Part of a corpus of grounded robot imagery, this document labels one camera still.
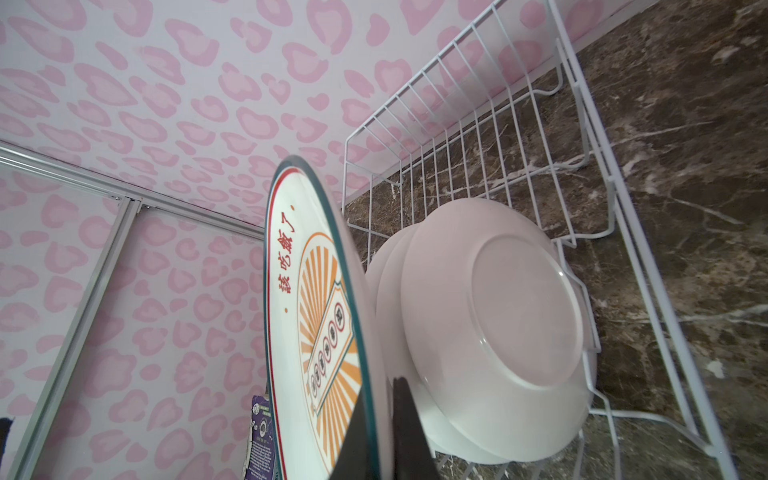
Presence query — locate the purple book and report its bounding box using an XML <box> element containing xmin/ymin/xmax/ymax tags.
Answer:
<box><xmin>243</xmin><ymin>395</ymin><xmax>277</xmax><ymax>480</ymax></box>

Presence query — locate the white wire dish rack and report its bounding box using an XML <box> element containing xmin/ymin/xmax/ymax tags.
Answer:
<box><xmin>343</xmin><ymin>1</ymin><xmax>738</xmax><ymax>479</ymax></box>

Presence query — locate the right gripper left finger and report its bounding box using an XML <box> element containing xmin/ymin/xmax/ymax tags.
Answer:
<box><xmin>329</xmin><ymin>396</ymin><xmax>372</xmax><ymax>480</ymax></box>

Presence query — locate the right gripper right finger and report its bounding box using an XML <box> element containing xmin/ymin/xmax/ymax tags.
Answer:
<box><xmin>392</xmin><ymin>377</ymin><xmax>440</xmax><ymax>480</ymax></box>

